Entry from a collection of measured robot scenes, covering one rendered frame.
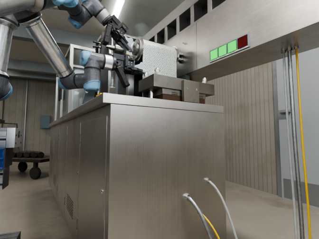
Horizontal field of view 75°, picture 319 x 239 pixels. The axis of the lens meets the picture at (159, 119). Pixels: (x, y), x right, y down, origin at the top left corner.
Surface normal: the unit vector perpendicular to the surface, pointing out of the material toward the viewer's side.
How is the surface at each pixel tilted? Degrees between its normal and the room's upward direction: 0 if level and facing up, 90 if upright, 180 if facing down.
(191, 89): 90
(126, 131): 90
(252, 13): 90
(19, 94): 90
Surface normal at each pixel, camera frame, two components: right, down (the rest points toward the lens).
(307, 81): -0.92, -0.04
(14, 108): 0.39, -0.07
